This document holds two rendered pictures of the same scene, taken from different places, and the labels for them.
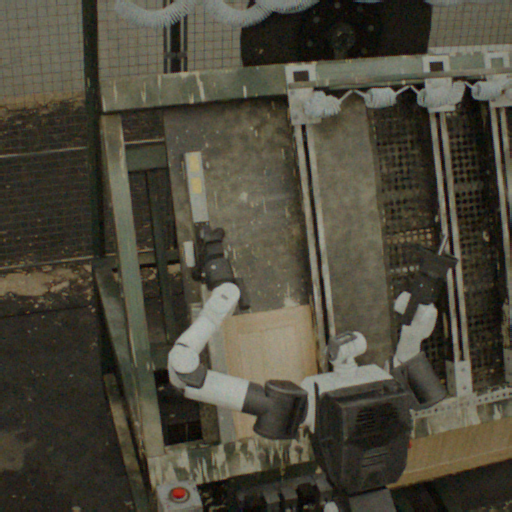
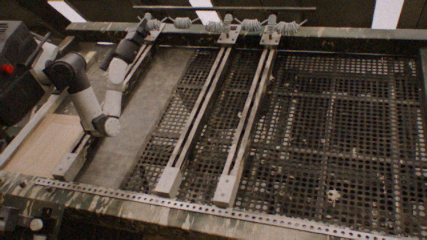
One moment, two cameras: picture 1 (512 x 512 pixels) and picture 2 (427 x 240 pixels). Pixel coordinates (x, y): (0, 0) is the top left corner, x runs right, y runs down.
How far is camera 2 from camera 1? 3.01 m
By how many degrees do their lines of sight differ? 58
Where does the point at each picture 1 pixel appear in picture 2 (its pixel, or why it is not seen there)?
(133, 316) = not seen: hidden behind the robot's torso
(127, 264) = not seen: hidden behind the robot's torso
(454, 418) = (146, 211)
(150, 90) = (89, 25)
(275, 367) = (56, 143)
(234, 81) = (125, 26)
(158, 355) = (11, 129)
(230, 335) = (47, 121)
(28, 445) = not seen: outside the picture
